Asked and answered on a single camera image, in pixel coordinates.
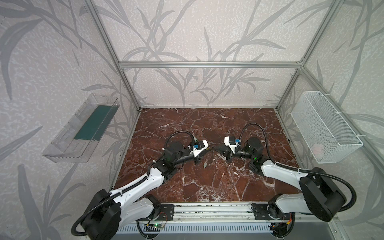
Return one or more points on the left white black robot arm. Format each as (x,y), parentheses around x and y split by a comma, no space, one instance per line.
(159,171)

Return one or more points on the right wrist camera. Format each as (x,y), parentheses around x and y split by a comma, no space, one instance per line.
(232,143)

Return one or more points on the white wire mesh basket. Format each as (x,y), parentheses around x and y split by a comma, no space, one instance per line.
(320,123)

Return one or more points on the clear plastic wall bin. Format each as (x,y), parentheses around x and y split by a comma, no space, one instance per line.
(79,138)

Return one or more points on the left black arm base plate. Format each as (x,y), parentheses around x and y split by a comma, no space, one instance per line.
(164,212)

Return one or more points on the pink object in basket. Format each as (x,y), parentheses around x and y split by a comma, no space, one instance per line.
(318,149)

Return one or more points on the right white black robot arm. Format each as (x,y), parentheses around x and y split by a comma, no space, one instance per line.
(321,195)

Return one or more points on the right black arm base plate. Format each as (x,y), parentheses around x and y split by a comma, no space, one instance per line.
(265,211)

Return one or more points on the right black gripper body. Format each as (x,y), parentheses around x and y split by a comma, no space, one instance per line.
(229,151)

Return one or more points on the aluminium front rail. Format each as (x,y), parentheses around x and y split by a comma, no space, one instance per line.
(184,212)

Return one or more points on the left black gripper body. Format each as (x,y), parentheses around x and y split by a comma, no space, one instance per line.
(197,156)

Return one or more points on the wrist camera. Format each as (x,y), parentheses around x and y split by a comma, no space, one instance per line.
(198,147)
(232,143)

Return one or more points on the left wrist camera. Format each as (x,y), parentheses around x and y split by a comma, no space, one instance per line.
(198,147)

